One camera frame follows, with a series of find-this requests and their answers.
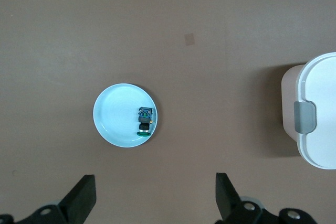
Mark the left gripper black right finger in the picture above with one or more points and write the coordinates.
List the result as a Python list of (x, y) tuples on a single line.
[(231, 208)]

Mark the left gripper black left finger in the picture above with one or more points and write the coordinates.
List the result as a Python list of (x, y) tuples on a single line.
[(76, 203)]

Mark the light blue round plate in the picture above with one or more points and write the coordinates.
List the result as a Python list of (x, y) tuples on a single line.
[(118, 113)]

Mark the white lidded lunch box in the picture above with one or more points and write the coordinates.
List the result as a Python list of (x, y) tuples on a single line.
[(325, 90)]

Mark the small square tape patch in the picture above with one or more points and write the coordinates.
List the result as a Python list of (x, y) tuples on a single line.
[(189, 39)]

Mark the green push-button switch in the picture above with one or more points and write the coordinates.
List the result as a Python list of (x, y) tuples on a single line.
[(145, 121)]

